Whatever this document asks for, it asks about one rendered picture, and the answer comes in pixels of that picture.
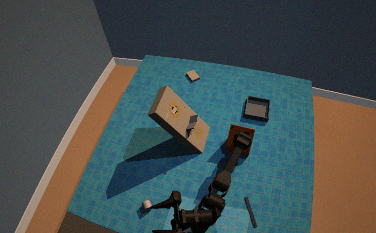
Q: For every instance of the beige cylinder with two slots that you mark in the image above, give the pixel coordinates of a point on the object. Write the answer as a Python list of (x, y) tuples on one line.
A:
[(174, 110)]

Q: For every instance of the brown cylinder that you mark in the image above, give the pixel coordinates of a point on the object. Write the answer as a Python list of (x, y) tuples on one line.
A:
[(146, 205)]

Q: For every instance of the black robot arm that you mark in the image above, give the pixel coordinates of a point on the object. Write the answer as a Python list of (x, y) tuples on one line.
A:
[(214, 202)]

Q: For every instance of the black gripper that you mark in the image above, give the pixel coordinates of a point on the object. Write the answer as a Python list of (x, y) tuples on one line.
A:
[(184, 218)]

